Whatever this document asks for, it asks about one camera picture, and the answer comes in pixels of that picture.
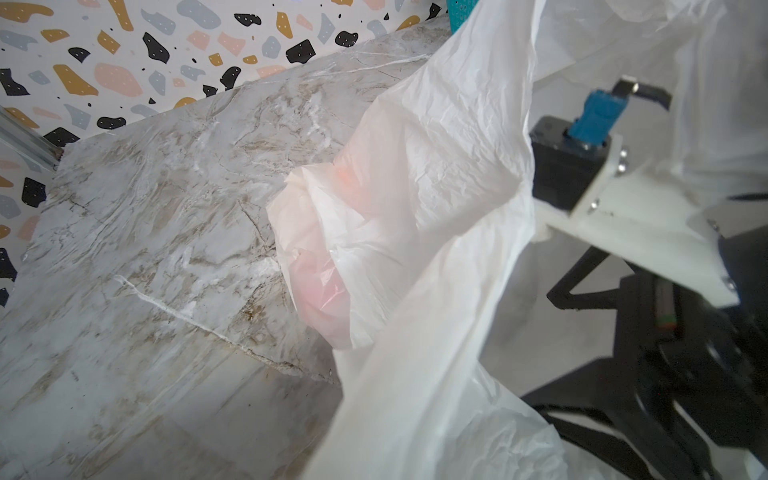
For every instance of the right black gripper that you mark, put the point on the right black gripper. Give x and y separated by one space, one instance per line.
688 369

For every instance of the white plastic bag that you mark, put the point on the white plastic bag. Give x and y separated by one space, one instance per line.
399 251

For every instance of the teal plastic basket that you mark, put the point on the teal plastic basket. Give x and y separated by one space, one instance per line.
458 12

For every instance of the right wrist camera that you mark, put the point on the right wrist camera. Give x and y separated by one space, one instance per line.
585 187

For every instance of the left aluminium corner post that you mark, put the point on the left aluminium corner post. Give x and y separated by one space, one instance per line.
28 143

